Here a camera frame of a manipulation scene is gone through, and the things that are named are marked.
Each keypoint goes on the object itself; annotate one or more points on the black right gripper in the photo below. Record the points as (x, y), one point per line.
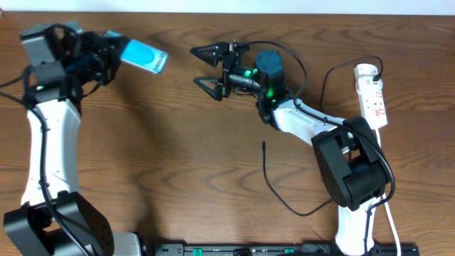
(221, 87)

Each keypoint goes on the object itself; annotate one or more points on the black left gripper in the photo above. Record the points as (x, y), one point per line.
(109, 60)

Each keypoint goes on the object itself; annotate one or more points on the blue Galaxy smartphone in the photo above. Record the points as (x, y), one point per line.
(144, 56)

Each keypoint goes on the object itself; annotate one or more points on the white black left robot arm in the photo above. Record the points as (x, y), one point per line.
(54, 218)

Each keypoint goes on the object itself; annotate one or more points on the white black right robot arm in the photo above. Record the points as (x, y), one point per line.
(353, 167)

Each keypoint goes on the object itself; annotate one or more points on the white charger adapter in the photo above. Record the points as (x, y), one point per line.
(366, 85)

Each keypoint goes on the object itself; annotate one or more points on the white power strip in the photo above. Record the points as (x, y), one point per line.
(372, 106)

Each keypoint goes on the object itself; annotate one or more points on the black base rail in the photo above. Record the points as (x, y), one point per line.
(312, 248)

